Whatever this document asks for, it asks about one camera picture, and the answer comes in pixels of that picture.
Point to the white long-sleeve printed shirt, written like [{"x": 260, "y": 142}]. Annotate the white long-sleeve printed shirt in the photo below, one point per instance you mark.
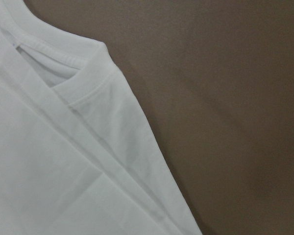
[{"x": 77, "y": 154}]

